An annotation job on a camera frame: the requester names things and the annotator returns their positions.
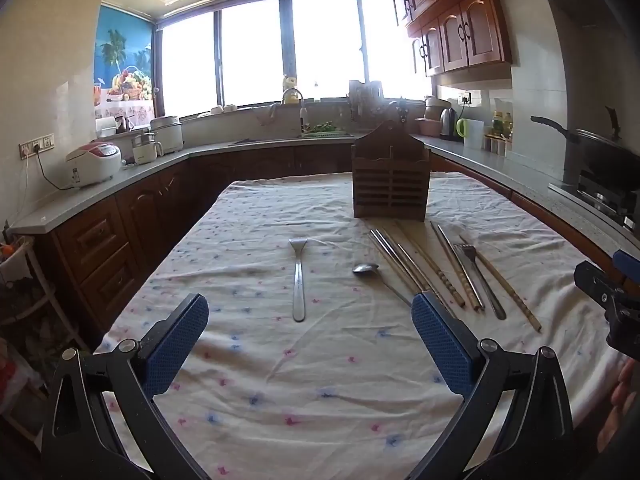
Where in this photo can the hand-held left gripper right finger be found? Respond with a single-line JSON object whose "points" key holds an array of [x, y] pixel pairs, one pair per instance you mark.
{"points": [[440, 345]]}

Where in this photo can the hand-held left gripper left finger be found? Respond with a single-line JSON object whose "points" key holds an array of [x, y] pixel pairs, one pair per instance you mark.
{"points": [[180, 340]]}

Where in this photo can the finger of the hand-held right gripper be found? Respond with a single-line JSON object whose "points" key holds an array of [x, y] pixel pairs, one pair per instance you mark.
{"points": [[592, 282], [627, 262]]}

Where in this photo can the steel fork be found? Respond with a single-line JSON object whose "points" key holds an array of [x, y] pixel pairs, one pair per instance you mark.
{"points": [[298, 285], [480, 281]]}

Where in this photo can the metal chopstick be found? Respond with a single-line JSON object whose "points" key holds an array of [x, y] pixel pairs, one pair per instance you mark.
{"points": [[400, 258], [462, 270], [392, 261]]}

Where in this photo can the steel spoon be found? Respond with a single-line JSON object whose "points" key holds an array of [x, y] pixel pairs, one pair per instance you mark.
{"points": [[365, 269]]}

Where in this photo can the brown wooden utensil holder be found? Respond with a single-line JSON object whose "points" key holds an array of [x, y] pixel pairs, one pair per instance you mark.
{"points": [[390, 185]]}

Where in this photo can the person's right hand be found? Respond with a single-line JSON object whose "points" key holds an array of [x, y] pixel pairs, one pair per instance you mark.
{"points": [[625, 400]]}

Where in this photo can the gas stove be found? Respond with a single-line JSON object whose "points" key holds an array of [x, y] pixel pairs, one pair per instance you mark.
{"points": [[600, 197]]}

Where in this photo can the black wok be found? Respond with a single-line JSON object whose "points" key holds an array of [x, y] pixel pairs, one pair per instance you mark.
{"points": [[600, 155]]}

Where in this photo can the white floral tablecloth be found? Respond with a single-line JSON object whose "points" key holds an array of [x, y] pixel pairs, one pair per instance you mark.
{"points": [[325, 360]]}

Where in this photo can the wooden base cabinets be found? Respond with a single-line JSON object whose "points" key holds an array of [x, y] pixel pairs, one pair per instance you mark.
{"points": [[100, 245]]}

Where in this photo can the grey kitchen countertop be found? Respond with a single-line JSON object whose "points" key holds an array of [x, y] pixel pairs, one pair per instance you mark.
{"points": [[60, 205]]}

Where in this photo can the white storage rack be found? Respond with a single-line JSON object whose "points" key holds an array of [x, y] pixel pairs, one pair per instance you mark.
{"points": [[15, 265]]}

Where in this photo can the small white electric pot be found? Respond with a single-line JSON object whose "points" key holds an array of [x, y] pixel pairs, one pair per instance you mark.
{"points": [[145, 152]]}

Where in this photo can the white and red rice cooker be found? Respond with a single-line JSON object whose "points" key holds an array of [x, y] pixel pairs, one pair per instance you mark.
{"points": [[92, 162]]}

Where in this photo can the large white cooker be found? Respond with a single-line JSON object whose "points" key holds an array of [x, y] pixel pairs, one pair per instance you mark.
{"points": [[167, 137]]}

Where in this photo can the steel electric kettle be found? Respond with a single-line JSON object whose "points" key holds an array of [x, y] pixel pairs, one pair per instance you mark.
{"points": [[448, 125]]}

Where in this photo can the pink basin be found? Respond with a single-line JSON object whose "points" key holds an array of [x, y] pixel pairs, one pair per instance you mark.
{"points": [[427, 127]]}

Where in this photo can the kitchen sink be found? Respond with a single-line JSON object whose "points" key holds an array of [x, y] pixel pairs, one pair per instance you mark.
{"points": [[280, 139]]}

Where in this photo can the white plastic tub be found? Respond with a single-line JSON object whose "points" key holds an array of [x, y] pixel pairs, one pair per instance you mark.
{"points": [[107, 125]]}

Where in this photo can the beige crock pot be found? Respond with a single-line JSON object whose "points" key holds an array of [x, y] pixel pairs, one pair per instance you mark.
{"points": [[435, 107]]}

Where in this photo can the green basket of vegetables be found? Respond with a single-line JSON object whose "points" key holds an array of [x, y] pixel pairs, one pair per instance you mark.
{"points": [[325, 127]]}

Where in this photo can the steel kitchen faucet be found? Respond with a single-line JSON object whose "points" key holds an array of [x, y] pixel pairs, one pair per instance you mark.
{"points": [[302, 115]]}

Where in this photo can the dish rack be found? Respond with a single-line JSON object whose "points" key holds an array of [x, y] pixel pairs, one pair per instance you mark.
{"points": [[365, 97]]}

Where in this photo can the small bottle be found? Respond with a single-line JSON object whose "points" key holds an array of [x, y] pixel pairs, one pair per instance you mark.
{"points": [[316, 92]]}

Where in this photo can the fruit and palm poster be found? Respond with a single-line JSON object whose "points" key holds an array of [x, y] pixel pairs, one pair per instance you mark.
{"points": [[122, 60]]}

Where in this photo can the kitchen window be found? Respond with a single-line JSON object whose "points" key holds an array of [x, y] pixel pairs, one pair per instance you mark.
{"points": [[250, 50]]}

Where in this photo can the white wall socket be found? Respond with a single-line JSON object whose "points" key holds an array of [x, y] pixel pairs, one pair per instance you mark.
{"points": [[465, 98]]}

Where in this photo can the white wall socket strip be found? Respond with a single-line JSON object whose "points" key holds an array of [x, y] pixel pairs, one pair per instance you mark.
{"points": [[45, 142]]}

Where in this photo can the wooden wall cabinets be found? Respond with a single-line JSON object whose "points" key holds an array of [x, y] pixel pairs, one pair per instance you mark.
{"points": [[475, 30]]}

